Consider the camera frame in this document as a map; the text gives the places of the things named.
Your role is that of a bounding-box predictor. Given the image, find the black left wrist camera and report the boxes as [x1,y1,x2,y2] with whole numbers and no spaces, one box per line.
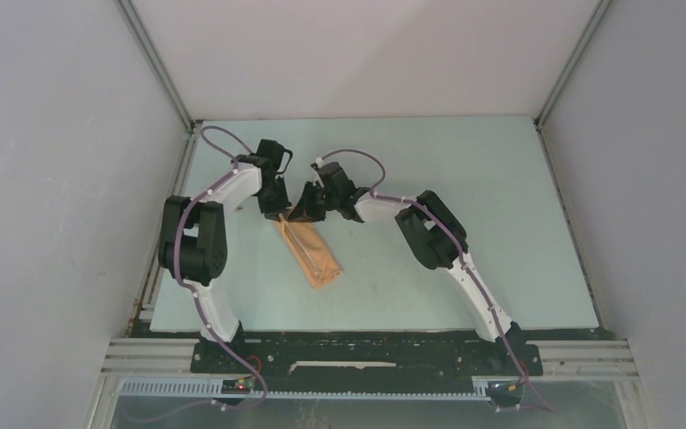
[255,139,294,175]

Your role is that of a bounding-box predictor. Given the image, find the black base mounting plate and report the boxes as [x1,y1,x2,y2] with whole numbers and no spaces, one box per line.
[190,330,543,394]

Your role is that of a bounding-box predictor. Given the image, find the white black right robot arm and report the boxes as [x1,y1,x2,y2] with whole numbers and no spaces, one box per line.
[287,179,527,374]

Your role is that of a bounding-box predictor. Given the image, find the peach cloth napkin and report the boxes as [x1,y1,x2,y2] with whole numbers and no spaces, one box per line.
[279,213,343,290]

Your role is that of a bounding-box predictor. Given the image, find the aluminium frame rail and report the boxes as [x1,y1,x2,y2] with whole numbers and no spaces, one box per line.
[100,338,197,378]

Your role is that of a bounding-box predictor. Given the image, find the white toothed cable duct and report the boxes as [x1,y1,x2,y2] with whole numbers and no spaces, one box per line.
[119,378,492,402]

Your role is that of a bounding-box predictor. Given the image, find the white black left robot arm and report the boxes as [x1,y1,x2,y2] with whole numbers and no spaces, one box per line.
[158,149,293,373]

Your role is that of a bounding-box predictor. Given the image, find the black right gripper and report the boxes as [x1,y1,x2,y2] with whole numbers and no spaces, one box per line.
[288,181,339,223]

